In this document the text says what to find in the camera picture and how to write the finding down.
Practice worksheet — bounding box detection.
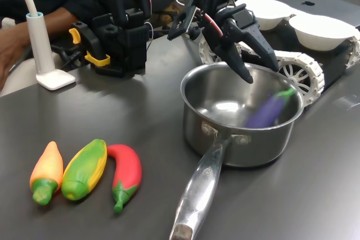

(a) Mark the red toy chilli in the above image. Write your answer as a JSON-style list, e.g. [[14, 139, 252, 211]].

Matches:
[[106, 144, 143, 213]]

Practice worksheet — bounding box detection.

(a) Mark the orange toy carrot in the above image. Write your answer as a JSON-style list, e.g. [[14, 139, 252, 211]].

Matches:
[[29, 141, 64, 206]]

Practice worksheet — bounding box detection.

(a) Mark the white bowl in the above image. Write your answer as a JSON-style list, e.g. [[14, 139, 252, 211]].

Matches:
[[289, 15, 356, 52], [235, 0, 294, 31]]

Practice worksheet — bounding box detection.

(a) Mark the steel pan with long handle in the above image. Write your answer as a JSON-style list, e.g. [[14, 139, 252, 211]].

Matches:
[[169, 61, 305, 240]]

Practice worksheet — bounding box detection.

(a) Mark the silver laptop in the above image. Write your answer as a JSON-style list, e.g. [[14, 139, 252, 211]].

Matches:
[[233, 0, 360, 27]]

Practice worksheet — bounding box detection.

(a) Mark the purple toy aubergine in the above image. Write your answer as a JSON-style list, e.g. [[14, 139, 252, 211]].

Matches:
[[244, 88, 296, 129]]

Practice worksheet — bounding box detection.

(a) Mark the yellow green toy corn cob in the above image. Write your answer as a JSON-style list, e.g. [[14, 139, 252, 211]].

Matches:
[[61, 138, 108, 201]]

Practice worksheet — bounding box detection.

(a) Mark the tracked vehicle with white tracks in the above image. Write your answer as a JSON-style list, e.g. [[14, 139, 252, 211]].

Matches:
[[198, 19, 360, 107]]

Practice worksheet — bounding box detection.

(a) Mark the black yellow table clamp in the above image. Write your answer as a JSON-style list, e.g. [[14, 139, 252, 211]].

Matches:
[[69, 20, 112, 76]]

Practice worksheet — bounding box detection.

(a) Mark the white post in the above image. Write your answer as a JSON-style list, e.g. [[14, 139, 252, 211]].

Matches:
[[14, 0, 77, 91]]

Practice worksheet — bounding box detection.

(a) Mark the person's hand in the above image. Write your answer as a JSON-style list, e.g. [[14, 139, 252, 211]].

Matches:
[[0, 39, 28, 92]]

